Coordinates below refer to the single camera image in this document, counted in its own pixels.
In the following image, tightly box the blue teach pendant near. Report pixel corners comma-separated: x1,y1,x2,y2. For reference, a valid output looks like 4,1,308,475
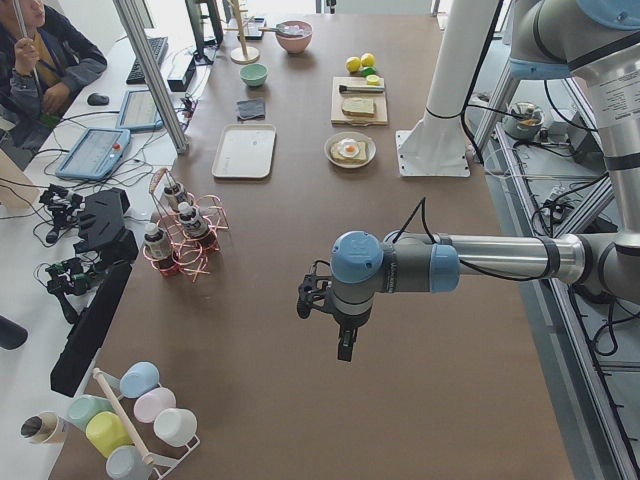
55,128,131,180

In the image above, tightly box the green ceramic bowl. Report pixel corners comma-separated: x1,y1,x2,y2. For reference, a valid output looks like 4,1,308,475
239,63,268,88

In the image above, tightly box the yellow cup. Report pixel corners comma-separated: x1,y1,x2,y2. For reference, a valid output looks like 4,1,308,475
85,411,133,458

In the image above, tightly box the tea bottle front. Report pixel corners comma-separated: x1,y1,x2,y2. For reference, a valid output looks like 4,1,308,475
144,222,167,261

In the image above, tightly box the black angled holder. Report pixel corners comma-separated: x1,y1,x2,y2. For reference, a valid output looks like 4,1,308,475
74,188,139,266

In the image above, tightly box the blue teach pendant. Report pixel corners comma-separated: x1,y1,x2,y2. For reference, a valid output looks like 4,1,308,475
55,128,131,180
116,90,163,132

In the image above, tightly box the mint green cup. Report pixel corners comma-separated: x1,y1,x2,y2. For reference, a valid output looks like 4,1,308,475
67,394,113,431

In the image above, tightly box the tea bottle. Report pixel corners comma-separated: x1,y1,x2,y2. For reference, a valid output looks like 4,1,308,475
144,222,167,261
163,183,188,212
178,202,207,239

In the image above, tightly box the white cup rack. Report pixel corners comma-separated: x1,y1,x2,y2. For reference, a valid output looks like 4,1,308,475
91,368,201,479

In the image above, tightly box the grey folded cloth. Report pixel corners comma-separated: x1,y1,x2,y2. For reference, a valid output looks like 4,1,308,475
236,98,266,121

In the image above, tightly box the grey blue cup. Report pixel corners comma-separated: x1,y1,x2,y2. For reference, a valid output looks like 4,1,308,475
106,445,152,480

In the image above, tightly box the yellow lemon near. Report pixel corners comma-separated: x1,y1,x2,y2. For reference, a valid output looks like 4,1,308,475
345,56,361,73

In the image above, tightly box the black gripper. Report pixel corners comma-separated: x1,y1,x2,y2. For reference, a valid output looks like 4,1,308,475
338,326,358,362

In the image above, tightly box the fried egg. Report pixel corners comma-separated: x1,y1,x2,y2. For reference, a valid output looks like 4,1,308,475
335,138,360,158

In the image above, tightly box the paper cup steel insert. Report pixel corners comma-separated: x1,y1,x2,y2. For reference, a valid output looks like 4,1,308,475
20,411,67,444

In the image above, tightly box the blue teach pendant far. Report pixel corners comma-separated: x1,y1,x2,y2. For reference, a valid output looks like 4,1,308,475
116,90,163,132

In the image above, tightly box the tea bottle back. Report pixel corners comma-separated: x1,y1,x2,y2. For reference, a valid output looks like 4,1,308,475
163,183,188,212

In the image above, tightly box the copper wire bottle rack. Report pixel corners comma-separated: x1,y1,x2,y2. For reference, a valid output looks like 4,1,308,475
143,167,229,281

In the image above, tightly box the white round plate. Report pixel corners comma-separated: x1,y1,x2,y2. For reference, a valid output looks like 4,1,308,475
324,131,376,169

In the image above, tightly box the yellow lemon far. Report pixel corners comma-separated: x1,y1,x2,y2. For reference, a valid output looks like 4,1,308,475
360,52,376,68

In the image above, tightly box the wooden mug tree stand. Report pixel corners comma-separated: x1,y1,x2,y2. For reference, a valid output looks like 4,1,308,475
226,0,260,65

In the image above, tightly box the bread slice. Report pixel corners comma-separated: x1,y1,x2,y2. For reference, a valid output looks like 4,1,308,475
341,97,375,118
330,139,368,164

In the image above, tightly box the pink bowl with ice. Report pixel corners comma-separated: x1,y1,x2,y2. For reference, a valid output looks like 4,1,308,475
276,20,313,54

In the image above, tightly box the black computer mouse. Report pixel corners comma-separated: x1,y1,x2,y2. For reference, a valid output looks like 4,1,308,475
87,93,110,106

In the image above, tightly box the cream rabbit tray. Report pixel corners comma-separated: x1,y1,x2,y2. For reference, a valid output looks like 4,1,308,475
211,123,276,180

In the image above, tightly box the steel muddler black tip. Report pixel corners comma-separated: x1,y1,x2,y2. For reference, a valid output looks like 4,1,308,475
338,84,385,94

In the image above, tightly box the seated person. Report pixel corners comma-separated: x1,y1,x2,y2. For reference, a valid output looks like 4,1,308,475
1,1,107,152

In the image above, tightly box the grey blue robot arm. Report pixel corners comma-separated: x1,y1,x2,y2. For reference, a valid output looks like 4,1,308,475
325,1,639,361

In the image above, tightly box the yellow lemon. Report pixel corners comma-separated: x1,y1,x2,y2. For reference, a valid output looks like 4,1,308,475
360,52,376,68
345,56,361,73

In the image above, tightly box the green lime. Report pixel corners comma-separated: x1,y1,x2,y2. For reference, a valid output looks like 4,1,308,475
360,66,377,77

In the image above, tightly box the black keyboard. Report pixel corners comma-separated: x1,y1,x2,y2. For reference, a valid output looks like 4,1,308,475
125,36,170,85

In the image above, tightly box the white cup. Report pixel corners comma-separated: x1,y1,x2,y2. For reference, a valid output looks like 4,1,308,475
153,408,198,447

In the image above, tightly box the aluminium frame post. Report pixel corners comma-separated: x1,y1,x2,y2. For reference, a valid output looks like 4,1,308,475
113,0,188,155

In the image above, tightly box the tea bottle middle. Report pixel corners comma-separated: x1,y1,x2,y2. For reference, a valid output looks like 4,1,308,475
178,202,207,239

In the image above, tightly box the black long box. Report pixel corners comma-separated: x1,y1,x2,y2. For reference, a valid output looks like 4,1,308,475
50,261,132,397

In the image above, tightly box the halved lemon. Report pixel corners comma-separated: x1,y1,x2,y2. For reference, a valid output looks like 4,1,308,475
365,74,380,86

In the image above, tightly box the pink cup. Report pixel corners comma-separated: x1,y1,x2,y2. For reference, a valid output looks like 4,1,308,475
133,387,176,424

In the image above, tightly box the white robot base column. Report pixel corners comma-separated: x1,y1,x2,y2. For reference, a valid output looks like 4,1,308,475
396,1,502,178

